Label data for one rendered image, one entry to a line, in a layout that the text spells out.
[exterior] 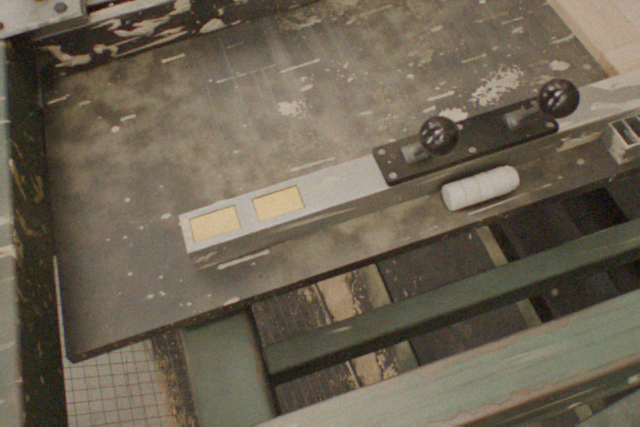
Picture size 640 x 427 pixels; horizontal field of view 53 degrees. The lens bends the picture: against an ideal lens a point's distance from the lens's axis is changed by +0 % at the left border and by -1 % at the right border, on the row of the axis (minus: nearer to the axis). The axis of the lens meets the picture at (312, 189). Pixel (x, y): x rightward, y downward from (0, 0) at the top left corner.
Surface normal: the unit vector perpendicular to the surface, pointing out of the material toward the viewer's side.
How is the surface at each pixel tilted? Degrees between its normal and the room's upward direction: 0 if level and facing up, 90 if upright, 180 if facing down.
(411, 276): 0
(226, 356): 57
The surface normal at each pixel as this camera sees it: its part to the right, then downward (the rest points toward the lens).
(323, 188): -0.10, -0.56
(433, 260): -0.85, -0.06
